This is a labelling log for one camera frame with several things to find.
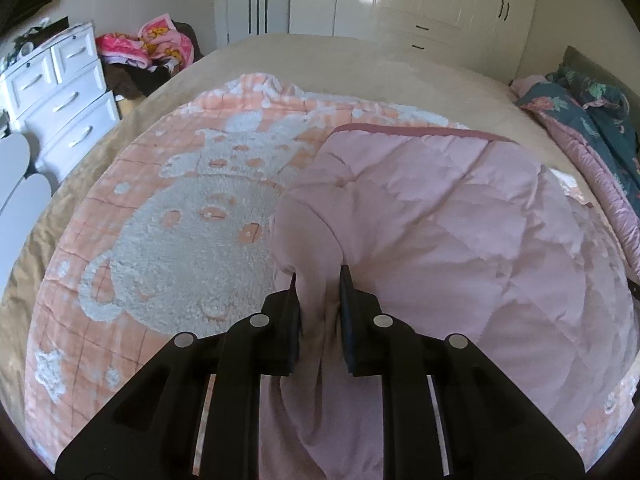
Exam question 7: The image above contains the white striped door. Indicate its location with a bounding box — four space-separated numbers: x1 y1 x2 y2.
225 0 292 46

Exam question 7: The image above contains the pile of colourful clothes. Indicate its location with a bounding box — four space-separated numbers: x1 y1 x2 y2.
102 22 205 102

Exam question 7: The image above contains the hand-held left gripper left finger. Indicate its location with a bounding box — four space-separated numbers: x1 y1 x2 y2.
55 272 304 480

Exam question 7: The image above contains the white rounded board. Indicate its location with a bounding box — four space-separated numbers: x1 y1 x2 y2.
0 174 53 283
0 132 32 203

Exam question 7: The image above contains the white drawer chest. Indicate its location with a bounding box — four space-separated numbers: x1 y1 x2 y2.
0 21 121 186

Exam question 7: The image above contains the white glossy wardrobe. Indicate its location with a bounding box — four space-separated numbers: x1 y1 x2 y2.
335 0 541 78

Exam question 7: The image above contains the pink quilted jacket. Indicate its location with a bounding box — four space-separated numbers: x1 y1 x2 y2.
257 124 640 480

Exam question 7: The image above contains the teal and pink comforter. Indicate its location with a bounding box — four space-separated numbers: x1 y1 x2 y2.
510 65 640 281

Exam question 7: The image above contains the grey headboard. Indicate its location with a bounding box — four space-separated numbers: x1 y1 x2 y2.
557 45 640 108

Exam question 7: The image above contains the clutter on drawer chest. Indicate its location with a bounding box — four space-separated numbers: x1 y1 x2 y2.
0 16 69 70

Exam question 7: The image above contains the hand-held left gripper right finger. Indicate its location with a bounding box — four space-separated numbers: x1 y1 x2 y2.
339 264 586 480

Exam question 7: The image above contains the bed with beige sheet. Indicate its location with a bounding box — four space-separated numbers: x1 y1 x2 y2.
0 32 640 411

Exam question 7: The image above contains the pink printed cloth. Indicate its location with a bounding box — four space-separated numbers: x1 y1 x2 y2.
95 15 195 72

